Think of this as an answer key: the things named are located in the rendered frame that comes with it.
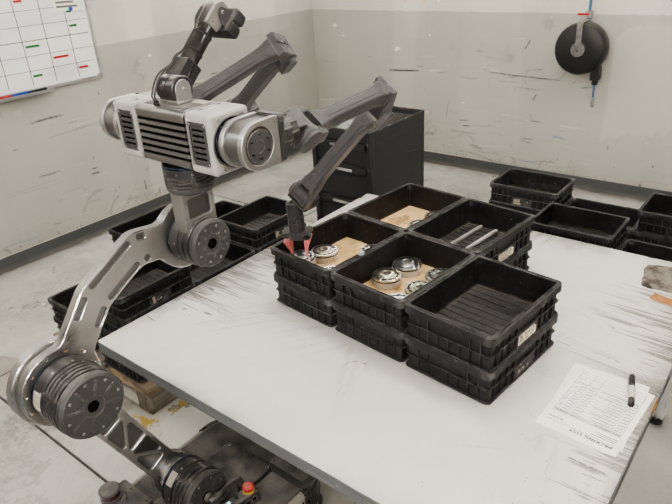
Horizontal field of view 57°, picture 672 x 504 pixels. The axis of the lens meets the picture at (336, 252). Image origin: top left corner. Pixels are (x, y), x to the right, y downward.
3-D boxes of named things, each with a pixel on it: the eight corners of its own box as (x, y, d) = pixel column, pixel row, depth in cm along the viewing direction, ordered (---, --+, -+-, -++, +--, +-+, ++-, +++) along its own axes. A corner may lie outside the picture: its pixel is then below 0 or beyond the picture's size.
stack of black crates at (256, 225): (264, 306, 330) (254, 231, 310) (226, 291, 347) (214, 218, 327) (311, 276, 358) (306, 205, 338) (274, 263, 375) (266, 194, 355)
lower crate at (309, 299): (332, 332, 207) (330, 301, 201) (274, 302, 226) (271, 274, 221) (406, 285, 232) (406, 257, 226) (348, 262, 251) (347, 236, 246)
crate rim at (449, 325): (492, 349, 159) (493, 341, 158) (401, 310, 178) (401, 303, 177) (563, 288, 184) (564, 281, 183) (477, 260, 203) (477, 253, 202)
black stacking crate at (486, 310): (490, 378, 164) (492, 343, 159) (402, 337, 183) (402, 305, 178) (559, 315, 188) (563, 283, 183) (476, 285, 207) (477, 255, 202)
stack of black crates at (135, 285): (139, 386, 275) (118, 300, 255) (102, 363, 292) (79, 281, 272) (207, 343, 302) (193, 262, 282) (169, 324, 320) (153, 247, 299)
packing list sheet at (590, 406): (623, 462, 150) (624, 460, 149) (532, 424, 163) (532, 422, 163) (658, 389, 172) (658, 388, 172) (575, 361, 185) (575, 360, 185)
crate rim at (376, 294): (401, 310, 178) (401, 303, 177) (328, 278, 198) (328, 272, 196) (477, 260, 203) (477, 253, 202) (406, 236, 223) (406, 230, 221)
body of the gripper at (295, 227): (285, 231, 218) (282, 212, 215) (313, 230, 217) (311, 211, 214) (281, 239, 212) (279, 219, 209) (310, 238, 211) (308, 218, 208)
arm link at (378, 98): (385, 66, 186) (408, 88, 184) (368, 99, 196) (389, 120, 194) (280, 111, 158) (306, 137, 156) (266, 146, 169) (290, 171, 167)
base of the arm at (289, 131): (258, 157, 158) (253, 110, 152) (280, 148, 163) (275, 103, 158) (283, 162, 153) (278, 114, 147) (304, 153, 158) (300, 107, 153)
